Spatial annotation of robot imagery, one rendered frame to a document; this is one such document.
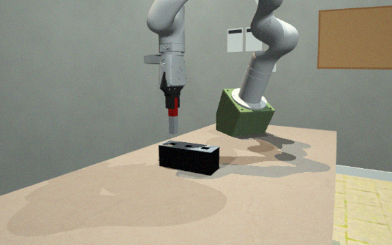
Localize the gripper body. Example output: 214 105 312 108
159 53 186 86

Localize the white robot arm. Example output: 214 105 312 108
147 0 299 110

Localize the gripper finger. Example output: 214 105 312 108
173 86 184 108
160 72 175 109

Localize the grey and red pin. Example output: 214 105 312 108
168 97 178 134

